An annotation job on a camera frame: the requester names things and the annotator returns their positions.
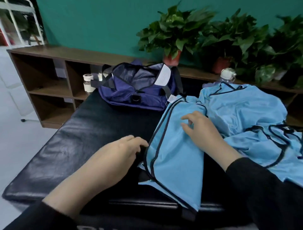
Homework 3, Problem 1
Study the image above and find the person's right hand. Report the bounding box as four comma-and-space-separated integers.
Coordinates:
181, 111, 235, 166

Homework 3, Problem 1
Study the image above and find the person's left hand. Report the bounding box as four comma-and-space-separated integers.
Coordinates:
83, 135, 150, 192

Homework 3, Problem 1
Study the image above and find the clear bottle silver cap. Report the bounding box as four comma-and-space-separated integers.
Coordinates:
220, 68, 237, 83

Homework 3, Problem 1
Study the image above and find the navy blue bag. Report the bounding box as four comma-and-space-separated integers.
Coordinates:
91, 59, 186, 112

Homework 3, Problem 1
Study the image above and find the person's left forearm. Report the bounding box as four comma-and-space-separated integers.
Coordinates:
2, 175, 112, 230

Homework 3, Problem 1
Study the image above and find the person's right forearm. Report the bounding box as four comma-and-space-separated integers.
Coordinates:
211, 144, 303, 230

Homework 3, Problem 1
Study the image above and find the black leather bench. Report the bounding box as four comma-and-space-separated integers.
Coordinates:
2, 78, 303, 223

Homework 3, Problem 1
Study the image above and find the small white-lidded jar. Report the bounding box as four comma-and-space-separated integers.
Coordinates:
83, 74, 95, 94

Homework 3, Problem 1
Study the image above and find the wooden shelf cabinet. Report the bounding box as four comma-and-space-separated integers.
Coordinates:
7, 45, 303, 130

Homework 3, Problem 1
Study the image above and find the green plant in red pot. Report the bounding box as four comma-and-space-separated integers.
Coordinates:
136, 2, 217, 67
199, 9, 271, 76

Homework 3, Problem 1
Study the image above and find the green plant in white pot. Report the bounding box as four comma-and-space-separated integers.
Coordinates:
255, 14, 303, 90

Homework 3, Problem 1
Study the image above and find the white wheeled cart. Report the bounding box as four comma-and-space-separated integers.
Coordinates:
0, 0, 46, 122

